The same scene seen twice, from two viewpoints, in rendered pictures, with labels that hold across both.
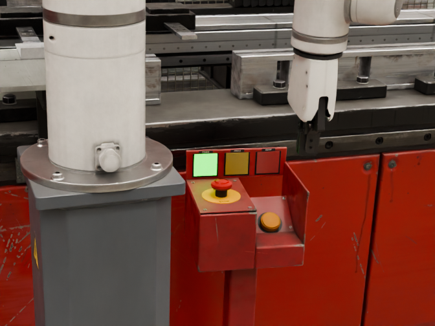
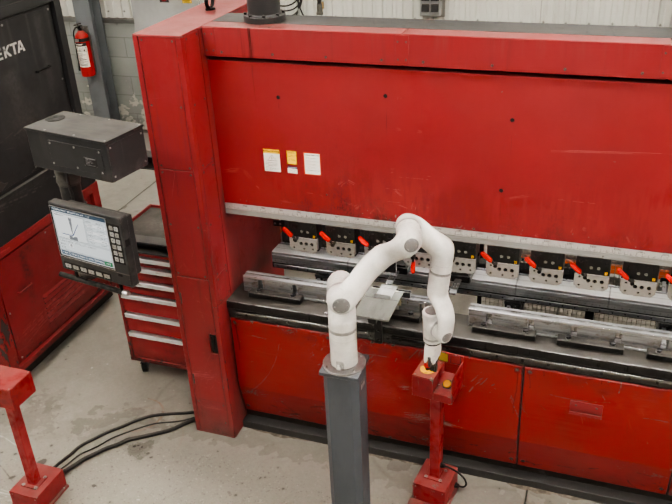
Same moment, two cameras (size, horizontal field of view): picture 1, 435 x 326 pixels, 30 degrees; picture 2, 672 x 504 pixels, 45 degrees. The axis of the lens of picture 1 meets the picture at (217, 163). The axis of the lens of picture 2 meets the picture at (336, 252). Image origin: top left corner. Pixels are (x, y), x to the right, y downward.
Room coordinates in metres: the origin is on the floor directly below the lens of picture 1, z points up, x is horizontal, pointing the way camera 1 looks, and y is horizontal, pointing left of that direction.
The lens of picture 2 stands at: (-1.25, -1.71, 3.12)
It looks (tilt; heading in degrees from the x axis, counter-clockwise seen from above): 28 degrees down; 40
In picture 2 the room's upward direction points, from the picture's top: 3 degrees counter-clockwise
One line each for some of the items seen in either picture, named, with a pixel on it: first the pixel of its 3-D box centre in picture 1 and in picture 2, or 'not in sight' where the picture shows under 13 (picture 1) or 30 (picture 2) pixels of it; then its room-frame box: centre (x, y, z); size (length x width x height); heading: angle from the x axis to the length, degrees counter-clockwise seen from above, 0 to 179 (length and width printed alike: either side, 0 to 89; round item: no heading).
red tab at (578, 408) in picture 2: not in sight; (585, 409); (1.77, -0.65, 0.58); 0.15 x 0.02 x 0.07; 109
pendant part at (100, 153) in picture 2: not in sight; (99, 210); (0.69, 1.39, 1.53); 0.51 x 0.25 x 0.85; 100
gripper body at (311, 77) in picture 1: (314, 78); (433, 348); (1.21, -0.14, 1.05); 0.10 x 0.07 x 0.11; 12
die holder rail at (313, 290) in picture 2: not in sight; (288, 286); (1.40, 0.89, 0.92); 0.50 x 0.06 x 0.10; 109
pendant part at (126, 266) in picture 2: not in sight; (98, 239); (0.61, 1.33, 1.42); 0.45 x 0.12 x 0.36; 100
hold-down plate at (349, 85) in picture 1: (320, 91); (504, 331); (1.72, -0.22, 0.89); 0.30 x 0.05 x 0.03; 109
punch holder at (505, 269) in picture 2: not in sight; (503, 258); (1.77, -0.17, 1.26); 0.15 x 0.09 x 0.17; 109
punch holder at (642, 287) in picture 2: not in sight; (639, 275); (1.96, -0.74, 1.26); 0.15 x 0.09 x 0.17; 109
